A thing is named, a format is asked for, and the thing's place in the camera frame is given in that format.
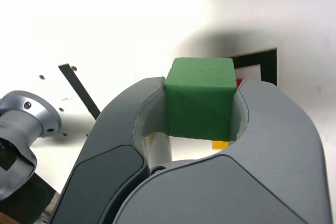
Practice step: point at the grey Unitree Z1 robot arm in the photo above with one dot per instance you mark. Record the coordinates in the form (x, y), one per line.
(26, 119)

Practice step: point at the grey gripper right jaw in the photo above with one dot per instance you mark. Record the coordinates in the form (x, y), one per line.
(262, 155)

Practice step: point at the green cube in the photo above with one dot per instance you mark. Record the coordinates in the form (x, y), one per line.
(199, 108)

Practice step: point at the red cube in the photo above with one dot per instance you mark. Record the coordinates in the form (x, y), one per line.
(239, 82)

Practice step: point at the black tape square outline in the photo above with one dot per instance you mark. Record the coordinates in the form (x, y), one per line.
(267, 66)

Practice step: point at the yellow cube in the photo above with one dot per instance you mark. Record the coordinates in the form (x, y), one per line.
(220, 144)

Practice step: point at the black tape strip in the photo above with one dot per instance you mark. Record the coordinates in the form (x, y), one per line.
(78, 90)

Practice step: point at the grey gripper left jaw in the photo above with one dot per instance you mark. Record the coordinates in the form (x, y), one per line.
(118, 129)

